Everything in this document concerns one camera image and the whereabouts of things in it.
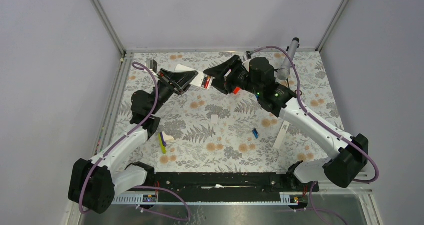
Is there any purple green block stack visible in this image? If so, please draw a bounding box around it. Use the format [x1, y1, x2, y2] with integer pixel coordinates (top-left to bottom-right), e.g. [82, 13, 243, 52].
[158, 132, 175, 155]

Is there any white rectangular stick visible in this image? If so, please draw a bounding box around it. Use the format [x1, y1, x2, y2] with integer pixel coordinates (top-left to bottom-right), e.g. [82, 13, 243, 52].
[273, 120, 290, 150]

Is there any white battery cover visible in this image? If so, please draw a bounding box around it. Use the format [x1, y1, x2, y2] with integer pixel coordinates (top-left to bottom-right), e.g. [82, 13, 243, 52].
[210, 114, 219, 125]

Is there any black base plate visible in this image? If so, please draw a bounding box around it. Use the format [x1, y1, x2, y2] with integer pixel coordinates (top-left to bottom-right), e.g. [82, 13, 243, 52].
[123, 172, 321, 204]

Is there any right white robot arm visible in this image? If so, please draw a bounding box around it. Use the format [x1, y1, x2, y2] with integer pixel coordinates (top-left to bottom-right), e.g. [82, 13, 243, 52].
[204, 55, 368, 191]

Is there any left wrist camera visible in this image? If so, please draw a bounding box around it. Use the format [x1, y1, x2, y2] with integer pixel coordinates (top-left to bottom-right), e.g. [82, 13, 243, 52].
[146, 59, 158, 74]

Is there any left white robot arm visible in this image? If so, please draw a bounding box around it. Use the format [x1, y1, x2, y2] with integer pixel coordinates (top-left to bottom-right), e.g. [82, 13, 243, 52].
[67, 69, 199, 214]

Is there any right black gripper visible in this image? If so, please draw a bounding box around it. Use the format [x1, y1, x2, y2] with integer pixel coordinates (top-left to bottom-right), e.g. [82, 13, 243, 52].
[203, 55, 263, 96]

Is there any orange cylinder block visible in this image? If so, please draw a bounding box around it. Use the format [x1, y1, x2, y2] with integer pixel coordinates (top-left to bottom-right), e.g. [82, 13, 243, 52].
[232, 87, 241, 95]

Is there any white remote control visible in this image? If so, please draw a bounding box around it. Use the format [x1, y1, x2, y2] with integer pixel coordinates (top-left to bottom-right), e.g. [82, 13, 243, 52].
[174, 64, 214, 90]

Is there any blue battery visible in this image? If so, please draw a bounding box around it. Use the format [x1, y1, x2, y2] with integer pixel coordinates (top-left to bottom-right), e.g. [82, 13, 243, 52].
[252, 128, 259, 139]

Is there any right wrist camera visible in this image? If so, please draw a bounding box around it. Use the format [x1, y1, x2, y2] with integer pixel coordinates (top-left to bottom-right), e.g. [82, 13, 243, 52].
[241, 51, 252, 69]

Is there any grey microphone on stand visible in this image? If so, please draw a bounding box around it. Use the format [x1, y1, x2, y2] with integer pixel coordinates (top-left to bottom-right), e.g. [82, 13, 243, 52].
[277, 37, 300, 81]

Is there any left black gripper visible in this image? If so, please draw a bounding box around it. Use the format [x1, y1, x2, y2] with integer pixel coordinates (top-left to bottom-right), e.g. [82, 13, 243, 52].
[149, 68, 199, 115]

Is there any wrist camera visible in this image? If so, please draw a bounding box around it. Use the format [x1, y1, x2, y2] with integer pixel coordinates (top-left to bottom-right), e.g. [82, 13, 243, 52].
[241, 51, 252, 69]
[146, 59, 158, 74]

